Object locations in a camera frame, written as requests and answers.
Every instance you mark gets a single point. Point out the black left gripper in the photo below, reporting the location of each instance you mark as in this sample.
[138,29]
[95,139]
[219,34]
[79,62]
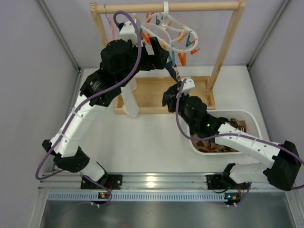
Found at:
[160,55]

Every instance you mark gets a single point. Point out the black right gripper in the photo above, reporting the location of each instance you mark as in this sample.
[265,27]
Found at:
[169,99]

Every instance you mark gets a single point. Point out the dark navy sock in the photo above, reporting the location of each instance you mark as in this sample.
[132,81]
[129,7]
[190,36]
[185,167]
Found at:
[173,71]

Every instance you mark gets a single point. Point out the white plastic clip hanger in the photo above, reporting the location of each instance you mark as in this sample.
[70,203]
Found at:
[172,35]

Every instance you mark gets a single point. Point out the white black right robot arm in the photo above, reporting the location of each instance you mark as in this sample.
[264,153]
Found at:
[277,164]

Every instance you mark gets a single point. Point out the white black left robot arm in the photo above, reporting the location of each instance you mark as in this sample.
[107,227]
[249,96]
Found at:
[96,94]

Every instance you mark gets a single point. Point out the wooden clothes rack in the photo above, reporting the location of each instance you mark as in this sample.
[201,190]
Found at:
[152,84]

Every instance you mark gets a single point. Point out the white hanging cloth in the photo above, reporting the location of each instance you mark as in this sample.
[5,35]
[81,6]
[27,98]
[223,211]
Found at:
[130,106]

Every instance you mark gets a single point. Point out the argyle patterned sock in basket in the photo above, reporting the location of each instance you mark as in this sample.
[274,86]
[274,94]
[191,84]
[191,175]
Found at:
[211,147]

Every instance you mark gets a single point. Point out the white perforated plastic basket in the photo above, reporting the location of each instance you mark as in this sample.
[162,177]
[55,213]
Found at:
[252,126]

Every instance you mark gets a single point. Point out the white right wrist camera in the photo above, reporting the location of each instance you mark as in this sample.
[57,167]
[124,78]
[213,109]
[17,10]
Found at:
[188,85]

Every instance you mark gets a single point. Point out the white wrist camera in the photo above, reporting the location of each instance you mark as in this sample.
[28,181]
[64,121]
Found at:
[127,32]
[188,85]

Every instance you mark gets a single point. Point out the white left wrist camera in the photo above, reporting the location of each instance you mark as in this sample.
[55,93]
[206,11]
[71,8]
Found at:
[127,32]

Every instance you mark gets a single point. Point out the perforated cable tray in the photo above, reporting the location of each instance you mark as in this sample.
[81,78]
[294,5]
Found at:
[137,196]

